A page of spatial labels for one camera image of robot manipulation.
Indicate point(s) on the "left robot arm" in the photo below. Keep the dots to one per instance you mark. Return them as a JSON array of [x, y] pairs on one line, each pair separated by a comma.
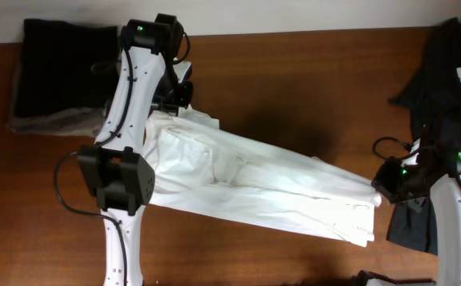
[[152, 77]]

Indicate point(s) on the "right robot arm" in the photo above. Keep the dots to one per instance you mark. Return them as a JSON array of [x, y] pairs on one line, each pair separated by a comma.
[[445, 197]]

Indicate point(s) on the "folded black garment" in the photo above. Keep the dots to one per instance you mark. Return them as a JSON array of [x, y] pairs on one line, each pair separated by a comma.
[[65, 66]]

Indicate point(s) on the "black t-shirt with print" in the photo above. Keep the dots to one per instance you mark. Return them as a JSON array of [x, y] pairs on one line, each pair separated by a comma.
[[433, 97]]

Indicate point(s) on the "white t-shirt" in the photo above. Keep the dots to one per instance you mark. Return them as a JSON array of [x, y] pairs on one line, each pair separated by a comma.
[[204, 170]]

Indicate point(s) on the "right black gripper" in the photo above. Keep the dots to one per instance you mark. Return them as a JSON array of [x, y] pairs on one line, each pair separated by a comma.
[[390, 183]]

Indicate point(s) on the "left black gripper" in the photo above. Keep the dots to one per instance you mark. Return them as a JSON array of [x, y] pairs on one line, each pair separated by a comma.
[[179, 95]]

